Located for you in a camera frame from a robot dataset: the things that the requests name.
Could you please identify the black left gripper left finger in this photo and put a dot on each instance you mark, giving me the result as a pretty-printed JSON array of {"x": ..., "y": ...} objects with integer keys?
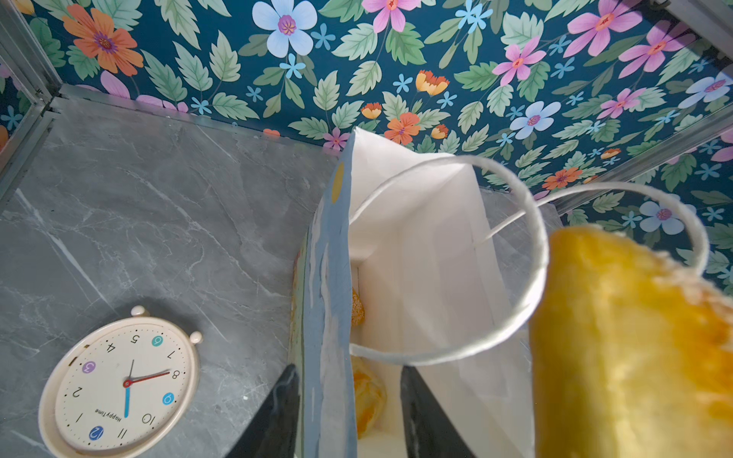
[{"x": 272, "y": 432}]

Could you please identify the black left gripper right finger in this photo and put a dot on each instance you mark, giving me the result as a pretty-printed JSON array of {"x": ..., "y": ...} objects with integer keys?
[{"x": 428, "y": 430}]

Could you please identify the large sesame bread loaf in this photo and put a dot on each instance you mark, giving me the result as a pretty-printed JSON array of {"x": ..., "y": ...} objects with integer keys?
[{"x": 358, "y": 313}]

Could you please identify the green painted paper bag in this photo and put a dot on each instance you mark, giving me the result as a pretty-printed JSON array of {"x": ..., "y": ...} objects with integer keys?
[{"x": 450, "y": 256}]

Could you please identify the small sesame bread loaf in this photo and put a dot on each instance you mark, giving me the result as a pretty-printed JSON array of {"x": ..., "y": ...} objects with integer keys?
[{"x": 632, "y": 353}]

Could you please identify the yellow twisted bread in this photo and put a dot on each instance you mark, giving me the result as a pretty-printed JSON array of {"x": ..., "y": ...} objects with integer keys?
[{"x": 370, "y": 397}]

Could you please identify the pink round alarm clock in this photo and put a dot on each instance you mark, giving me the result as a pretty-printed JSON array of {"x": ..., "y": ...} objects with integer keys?
[{"x": 121, "y": 389}]

